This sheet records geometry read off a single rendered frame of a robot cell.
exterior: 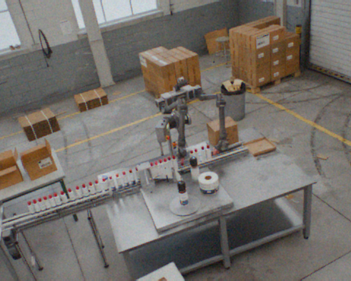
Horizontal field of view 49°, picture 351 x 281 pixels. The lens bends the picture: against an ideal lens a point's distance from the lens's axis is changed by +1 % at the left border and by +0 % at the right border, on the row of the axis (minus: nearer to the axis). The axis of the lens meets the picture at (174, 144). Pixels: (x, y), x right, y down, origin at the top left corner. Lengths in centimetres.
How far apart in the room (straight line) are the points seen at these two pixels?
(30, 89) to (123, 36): 243
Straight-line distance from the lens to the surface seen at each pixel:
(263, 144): 473
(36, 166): 506
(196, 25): 1014
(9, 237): 432
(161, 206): 392
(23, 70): 909
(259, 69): 773
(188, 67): 764
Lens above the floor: 342
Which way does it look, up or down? 32 degrees down
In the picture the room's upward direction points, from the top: 10 degrees counter-clockwise
